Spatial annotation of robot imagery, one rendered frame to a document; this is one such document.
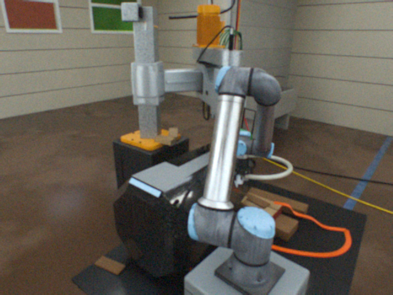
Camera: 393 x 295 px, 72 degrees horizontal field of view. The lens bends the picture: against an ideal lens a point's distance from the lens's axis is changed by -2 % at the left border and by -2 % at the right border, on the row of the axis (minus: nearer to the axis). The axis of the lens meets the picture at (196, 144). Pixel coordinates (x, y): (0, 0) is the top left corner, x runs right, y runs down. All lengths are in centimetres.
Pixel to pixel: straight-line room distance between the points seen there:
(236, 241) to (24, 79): 713
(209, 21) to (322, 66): 427
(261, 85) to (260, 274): 74
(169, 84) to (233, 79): 178
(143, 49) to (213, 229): 202
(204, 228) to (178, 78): 199
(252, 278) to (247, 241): 16
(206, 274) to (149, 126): 192
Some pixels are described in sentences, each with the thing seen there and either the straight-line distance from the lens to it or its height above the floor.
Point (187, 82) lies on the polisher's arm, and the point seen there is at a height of 135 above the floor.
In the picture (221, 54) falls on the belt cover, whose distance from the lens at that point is 235.
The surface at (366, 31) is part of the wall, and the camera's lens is 665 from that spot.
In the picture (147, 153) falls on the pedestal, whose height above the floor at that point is 74.
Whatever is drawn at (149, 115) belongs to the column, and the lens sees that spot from 287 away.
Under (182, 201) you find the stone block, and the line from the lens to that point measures 194.
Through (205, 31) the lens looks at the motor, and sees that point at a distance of 297.
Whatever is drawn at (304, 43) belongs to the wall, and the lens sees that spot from 697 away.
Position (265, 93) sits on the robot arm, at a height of 159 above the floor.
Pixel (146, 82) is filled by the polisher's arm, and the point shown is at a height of 139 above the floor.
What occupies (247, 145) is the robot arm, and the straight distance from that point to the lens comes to 160.
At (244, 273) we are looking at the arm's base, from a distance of 120.
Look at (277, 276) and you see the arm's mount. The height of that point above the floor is 87.
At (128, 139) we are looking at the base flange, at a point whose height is 78.
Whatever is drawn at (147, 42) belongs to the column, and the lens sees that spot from 276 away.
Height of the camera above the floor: 179
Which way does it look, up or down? 21 degrees down
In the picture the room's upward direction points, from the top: 1 degrees clockwise
